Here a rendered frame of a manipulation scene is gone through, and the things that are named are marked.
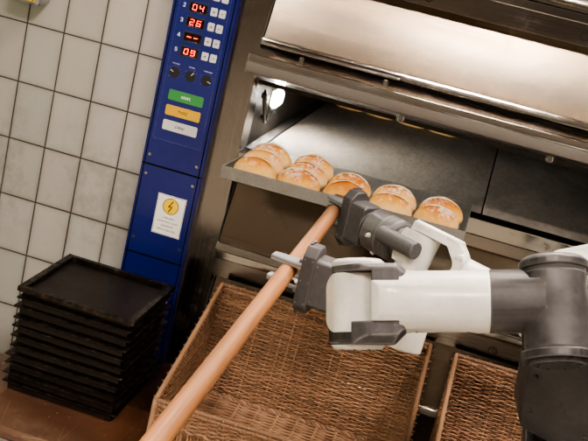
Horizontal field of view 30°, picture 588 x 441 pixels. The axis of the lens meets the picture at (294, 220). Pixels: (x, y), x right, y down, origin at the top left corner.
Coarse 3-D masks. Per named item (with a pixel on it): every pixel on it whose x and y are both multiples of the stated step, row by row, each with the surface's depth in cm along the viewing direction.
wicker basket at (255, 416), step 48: (240, 288) 274; (192, 336) 255; (240, 384) 274; (288, 384) 273; (336, 384) 271; (384, 384) 270; (192, 432) 235; (240, 432) 232; (288, 432) 265; (336, 432) 270; (384, 432) 270
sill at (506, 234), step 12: (240, 156) 270; (480, 216) 264; (468, 228) 262; (480, 228) 261; (492, 228) 261; (504, 228) 260; (516, 228) 261; (528, 228) 263; (504, 240) 261; (516, 240) 260; (528, 240) 260; (540, 240) 259; (552, 240) 258; (564, 240) 261; (540, 252) 260
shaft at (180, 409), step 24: (336, 216) 225; (312, 240) 204; (264, 288) 175; (264, 312) 167; (240, 336) 155; (216, 360) 145; (192, 384) 137; (168, 408) 130; (192, 408) 133; (168, 432) 125
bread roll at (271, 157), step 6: (252, 150) 251; (258, 150) 250; (264, 150) 250; (270, 150) 251; (246, 156) 251; (264, 156) 249; (270, 156) 250; (276, 156) 251; (270, 162) 249; (276, 162) 250; (282, 162) 251; (276, 168) 249; (282, 168) 251; (276, 174) 250
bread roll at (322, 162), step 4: (304, 156) 257; (308, 156) 256; (312, 156) 256; (316, 156) 256; (320, 156) 257; (296, 160) 258; (300, 160) 256; (304, 160) 256; (308, 160) 256; (312, 160) 255; (316, 160) 255; (320, 160) 255; (324, 160) 256; (320, 164) 255; (324, 164) 255; (328, 164) 256; (324, 168) 255; (328, 168) 256; (328, 172) 255; (332, 172) 257; (328, 176) 256; (332, 176) 257; (328, 180) 257
